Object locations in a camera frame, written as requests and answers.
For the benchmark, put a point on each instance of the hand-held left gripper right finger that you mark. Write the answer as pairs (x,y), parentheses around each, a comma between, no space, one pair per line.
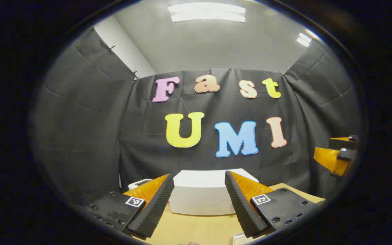
(242,207)

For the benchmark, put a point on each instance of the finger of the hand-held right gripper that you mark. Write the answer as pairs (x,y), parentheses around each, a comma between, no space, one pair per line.
(342,143)
(328,158)

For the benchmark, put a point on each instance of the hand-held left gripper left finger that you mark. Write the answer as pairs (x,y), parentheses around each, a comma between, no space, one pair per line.
(155,207)

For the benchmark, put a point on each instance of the white microwave oven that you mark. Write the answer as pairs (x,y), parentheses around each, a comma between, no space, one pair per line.
(199,194)

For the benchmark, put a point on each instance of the white toaster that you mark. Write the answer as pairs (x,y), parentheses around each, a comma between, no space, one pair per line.
(138,184)

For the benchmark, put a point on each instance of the small white plastic tray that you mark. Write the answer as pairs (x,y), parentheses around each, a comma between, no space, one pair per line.
(238,238)

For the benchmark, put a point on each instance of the black backdrop cloth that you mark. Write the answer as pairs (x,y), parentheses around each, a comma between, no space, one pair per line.
(90,129)

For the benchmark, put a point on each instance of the small ceiling light panel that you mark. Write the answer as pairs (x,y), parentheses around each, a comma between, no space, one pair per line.
(304,39)

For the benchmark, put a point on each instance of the long ceiling light panel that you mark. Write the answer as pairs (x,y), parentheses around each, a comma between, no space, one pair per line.
(206,12)

